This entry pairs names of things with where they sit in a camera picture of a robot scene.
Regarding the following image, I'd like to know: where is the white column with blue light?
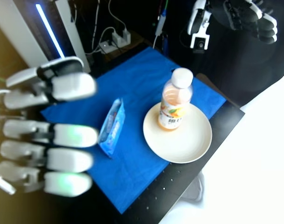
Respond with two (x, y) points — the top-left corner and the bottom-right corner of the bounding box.
(0, 0), (91, 73)

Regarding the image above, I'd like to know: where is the white plug adapter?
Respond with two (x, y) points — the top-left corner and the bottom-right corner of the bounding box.
(111, 28), (132, 46)

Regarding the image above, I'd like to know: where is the white cable connector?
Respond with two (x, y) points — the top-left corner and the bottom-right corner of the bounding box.
(155, 9), (167, 36)

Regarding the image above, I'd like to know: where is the grey object under table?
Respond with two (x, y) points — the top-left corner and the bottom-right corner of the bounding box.
(182, 172), (206, 207)

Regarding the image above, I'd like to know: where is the orange juice bottle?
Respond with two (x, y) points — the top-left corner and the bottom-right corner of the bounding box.
(157, 67), (194, 132)

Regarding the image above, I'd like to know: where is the wrist camera on white bracket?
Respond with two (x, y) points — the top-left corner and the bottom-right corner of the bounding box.
(190, 20), (212, 54)

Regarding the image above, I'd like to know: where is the white power cable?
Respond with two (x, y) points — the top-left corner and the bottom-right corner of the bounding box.
(108, 0), (128, 32)

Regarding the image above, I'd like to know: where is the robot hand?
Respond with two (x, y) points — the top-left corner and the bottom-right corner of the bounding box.
(187, 0), (278, 45)
(0, 56), (99, 198)

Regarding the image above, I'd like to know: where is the white power strip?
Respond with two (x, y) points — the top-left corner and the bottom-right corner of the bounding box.
(99, 39), (121, 54)

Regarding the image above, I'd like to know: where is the white round plate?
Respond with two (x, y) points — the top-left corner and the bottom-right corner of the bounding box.
(143, 102), (213, 164)

